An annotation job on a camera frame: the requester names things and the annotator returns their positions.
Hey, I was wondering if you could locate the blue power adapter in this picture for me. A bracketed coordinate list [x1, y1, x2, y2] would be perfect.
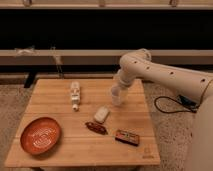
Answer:
[179, 95, 196, 106]

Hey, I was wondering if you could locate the white plastic bottle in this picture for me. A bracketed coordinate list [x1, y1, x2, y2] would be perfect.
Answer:
[70, 81, 81, 111]

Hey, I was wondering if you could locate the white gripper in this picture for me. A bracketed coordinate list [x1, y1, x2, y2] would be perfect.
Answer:
[114, 69, 135, 89]

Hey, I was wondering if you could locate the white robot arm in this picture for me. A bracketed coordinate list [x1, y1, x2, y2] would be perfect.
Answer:
[115, 49, 213, 171]

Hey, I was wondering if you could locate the wooden table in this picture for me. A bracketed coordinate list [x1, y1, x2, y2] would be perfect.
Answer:
[5, 79, 160, 168]

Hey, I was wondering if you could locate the brown rectangular tin box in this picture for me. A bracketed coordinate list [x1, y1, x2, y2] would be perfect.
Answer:
[115, 130, 140, 146]

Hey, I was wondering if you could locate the long beige bench rail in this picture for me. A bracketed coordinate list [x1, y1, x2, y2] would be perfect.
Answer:
[0, 49, 213, 66]

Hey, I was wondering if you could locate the black cable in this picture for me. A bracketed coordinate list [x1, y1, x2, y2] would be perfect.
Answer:
[153, 95, 200, 115]

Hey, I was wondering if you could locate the orange ceramic bowl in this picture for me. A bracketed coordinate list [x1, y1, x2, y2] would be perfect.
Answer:
[20, 117, 61, 155]

